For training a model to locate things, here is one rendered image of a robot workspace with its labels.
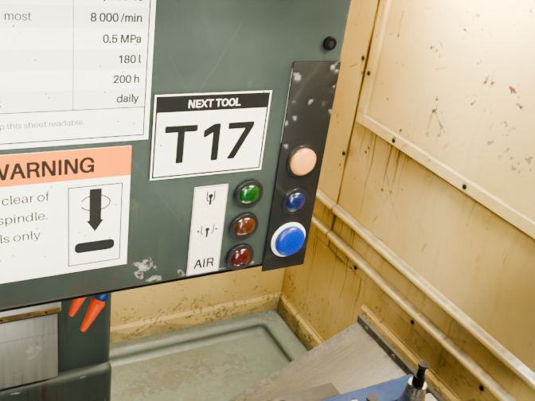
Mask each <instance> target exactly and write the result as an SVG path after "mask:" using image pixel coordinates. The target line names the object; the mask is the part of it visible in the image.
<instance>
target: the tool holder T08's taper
mask: <svg viewBox="0 0 535 401"><path fill-rule="evenodd" d="M426 389H427V384H426V382H424V386H423V387H415V386H414V385H413V384H412V377H411V378H410V379H409V380H408V382H407V384H406V386H405V387H404V390H403V391H402V393H401V395H400V398H399V399H398V400H397V401H425V395H426Z"/></svg>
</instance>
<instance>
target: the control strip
mask: <svg viewBox="0 0 535 401"><path fill-rule="evenodd" d="M340 66H341V61H296V62H294V64H293V69H292V74H291V84H290V89H289V95H288V100H287V109H286V115H285V120H284V126H283V136H282V141H281V146H280V152H279V161H278V166H277V172H276V177H275V187H274V193H273V198H272V203H271V213H270V218H269V224H268V229H267V238H266V244H265V249H264V259H263V265H262V271H270V270H275V269H279V268H284V267H293V266H297V265H302V264H303V262H304V257H305V253H306V249H307V241H308V236H309V231H310V223H311V219H312V215H313V210H314V203H315V198H316V193H317V189H318V181H319V177H320V172H321V168H322V160H323V155H324V151H325V146H326V138H327V134H328V130H329V125H330V117H331V112H332V108H333V104H334V96H335V92H336V87H337V82H338V74H339V70H340ZM304 148H307V149H311V150H313V151H314V153H315V155H316V163H315V165H314V168H313V169H312V170H311V171H310V172H309V173H307V174H305V175H302V176H299V175H296V174H294V173H293V172H292V171H291V167H290V164H291V159H292V157H293V155H294V154H295V153H296V152H297V151H299V150H301V149H304ZM248 185H256V186H257V187H258V188H259V189H260V196H259V198H258V200H257V201H256V202H255V203H253V204H250V205H244V204H242V203H241V202H240V192H241V190H242V189H243V188H244V187H246V186H248ZM263 191H264V190H263V186H262V185H261V184H260V183H259V182H258V181H257V180H254V179H249V180H246V181H243V182H242V183H240V184H239V185H238V186H237V188H236V190H235V192H234V201H235V202H236V204H237V205H238V206H239V207H241V208H251V207H253V206H254V205H256V204H257V203H258V202H259V201H260V199H261V197H262V196H263ZM293 193H302V194H303V195H304V196H305V204H304V206H302V208H301V209H300V210H298V211H296V212H290V211H289V210H287V206H286V203H287V199H288V198H289V197H290V196H291V195H292V194H293ZM247 217H249V218H252V219H253V220H254V221H255V224H256V226H255V229H254V231H253V232H252V234H250V235H249V236H246V237H239V236H238V235H237V234H236V232H235V228H236V225H237V223H238V222H239V221H240V220H242V219H243V218H247ZM258 225H259V221H258V219H257V217H256V216H255V215H254V214H253V213H251V212H243V213H241V214H240V215H238V216H236V217H235V218H234V220H233V221H232V223H231V225H230V233H231V235H232V237H233V238H235V239H238V240H244V239H248V238H249V237H251V236H252V235H253V234H254V233H255V232H256V230H257V228H258ZM291 226H296V227H299V228H301V229H302V230H303V232H304V235H305V240H304V243H303V245H302V247H301V248H300V249H299V251H297V252H296V253H294V254H293V255H289V256H284V255H281V254H279V252H278V251H277V250H276V249H275V240H276V238H277V236H278V234H279V233H280V232H281V231H282V230H283V229H285V228H288V227H291ZM240 249H247V250H249V251H250V253H251V258H250V260H249V262H248V263H247V264H246V265H245V266H243V267H234V266H233V265H232V263H231V259H232V256H233V255H234V253H235V252H237V251H239V250H240ZM253 257H254V251H253V249H252V247H251V246H250V245H248V244H246V243H241V244H238V245H236V246H235V247H233V248H232V249H231V250H230V251H229V252H228V254H227V256H226V263H227V265H228V267H229V268H230V269H232V270H235V271H239V270H242V269H244V268H245V267H247V266H248V265H249V264H250V263H251V261H252V260H253Z"/></svg>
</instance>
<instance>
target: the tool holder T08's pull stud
mask: <svg viewBox="0 0 535 401"><path fill-rule="evenodd" d="M418 366H419V368H418V371H417V372H414V375H413V377H412V384H413V385H414V386H415V387H423V386H424V382H425V380H426V375H425V374H424V373H425V371H426V369H428V368H429V363H428V362H427V361H425V360H420V361H419V362H418Z"/></svg>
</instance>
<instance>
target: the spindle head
mask: <svg viewBox="0 0 535 401"><path fill-rule="evenodd" d="M350 3H351V0H156V7H155V21H154V48H153V63H152V77H151V91H150V119H149V134H148V139H142V140H130V141H118V142H97V143H85V144H74V145H63V146H41V147H30V148H18V149H7V150H0V155H6V154H27V153H37V152H49V151H59V150H80V149H91V148H102V147H113V146H132V147H131V181H130V200H129V217H128V235H127V263H126V264H121V265H116V266H110V267H101V268H96V269H91V270H86V271H76V272H71V273H66V274H56V275H51V276H45V277H40V278H31V279H26V280H21V281H16V282H6V283H1V284H0V313H1V312H6V311H11V310H19V309H24V308H28V307H33V306H41V305H46V304H50V303H55V302H63V301H68V300H73V299H78V298H86V297H91V296H96V295H100V294H109V293H113V292H118V291H123V290H131V289H136V288H140V287H145V286H153V285H158V284H163V283H168V282H176V281H181V280H186V279H190V278H198V277H203V276H208V275H212V274H221V273H225V272H230V271H234V270H232V269H230V268H229V267H228V265H227V263H226V256H227V254H228V252H229V251H230V250H231V249H232V248H233V247H235V246H236V245H238V244H241V243H246V244H248V245H250V246H251V247H252V249H253V251H254V257H253V260H252V261H251V263H250V264H249V265H248V266H247V267H245V268H244V269H248V268H253V267H261V266H262V265H263V259H264V249H265V244H266V238H267V233H268V224H269V218H270V213H271V203H272V198H273V193H274V187H275V177H276V172H277V166H278V161H279V152H280V146H281V139H282V133H283V124H284V119H285V113H286V108H287V98H288V92H289V87H290V82H291V72H292V69H293V64H294V62H296V61H340V58H341V53H342V45H343V41H344V36H345V31H346V24H347V19H348V15H349V10H350ZM257 90H272V93H271V103H270V109H269V115H268V121H267V131H266V137H265V143H264V153H263V159H262V165H261V169H257V170H249V171H240V172H232V173H218V174H210V175H201V176H193V177H178V178H170V179H162V180H154V181H150V180H149V177H150V151H151V137H152V123H153V110H154V94H175V93H196V92H217V91H257ZM249 179H254V180H257V181H258V182H259V183H260V184H261V185H262V186H263V190H264V191H263V196H262V197H261V199H260V201H259V202H258V203H257V204H256V205H254V206H253V207H251V208H241V207H239V206H238V205H237V204H236V202H235V201H234V192H235V190H236V188H237V186H238V185H239V184H240V183H242V182H243V181H246V180H249ZM224 184H228V194H227V201H226V208H225V221H224V227H223V235H222V241H221V254H220V261H219V268H218V271H211V272H207V273H202V274H193V275H189V276H187V275H186V272H187V263H188V254H189V238H190V229H191V220H192V211H193V195H194V188H196V187H203V186H210V185H224ZM243 212H251V213H253V214H254V215H255V216H256V217H257V219H258V221H259V225H258V228H257V230H256V232H255V233H254V234H253V235H252V236H251V237H249V238H248V239H244V240H238V239H235V238H233V237H232V235H231V233H230V225H231V223H232V221H233V220H234V218H235V217H236V216H238V215H240V214H241V213H243ZM242 270H243V269H242Z"/></svg>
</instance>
